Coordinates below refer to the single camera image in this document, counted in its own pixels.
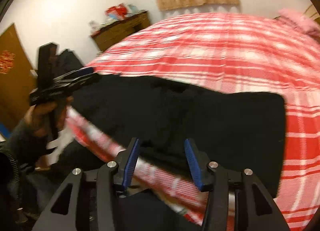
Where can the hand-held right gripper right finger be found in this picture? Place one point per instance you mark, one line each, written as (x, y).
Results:
(193, 163)

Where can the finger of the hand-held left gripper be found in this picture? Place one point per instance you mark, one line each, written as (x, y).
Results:
(85, 80)
(82, 71)

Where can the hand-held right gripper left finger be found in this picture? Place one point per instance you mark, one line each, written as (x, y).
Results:
(130, 161)

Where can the black pants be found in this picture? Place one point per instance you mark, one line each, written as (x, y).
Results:
(200, 126)

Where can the person's left forearm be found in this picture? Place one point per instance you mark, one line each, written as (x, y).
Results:
(22, 143)

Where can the person's left hand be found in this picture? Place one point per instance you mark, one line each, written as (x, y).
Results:
(40, 118)

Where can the brown wooden door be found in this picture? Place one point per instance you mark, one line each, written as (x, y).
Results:
(15, 83)

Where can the red paper door decoration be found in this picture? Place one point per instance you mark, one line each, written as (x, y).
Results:
(5, 62)

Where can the white card box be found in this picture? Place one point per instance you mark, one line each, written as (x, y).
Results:
(94, 25)

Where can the brown wooden desk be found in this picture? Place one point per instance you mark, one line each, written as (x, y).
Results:
(120, 30)

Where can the blue and white box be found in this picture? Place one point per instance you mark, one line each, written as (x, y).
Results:
(133, 8)

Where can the bed with red plaid sheet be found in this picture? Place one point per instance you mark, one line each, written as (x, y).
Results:
(225, 53)

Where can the pink folded blanket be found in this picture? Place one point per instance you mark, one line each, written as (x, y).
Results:
(300, 20)

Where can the cream wooden headboard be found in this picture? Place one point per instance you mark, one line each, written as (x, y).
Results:
(312, 12)

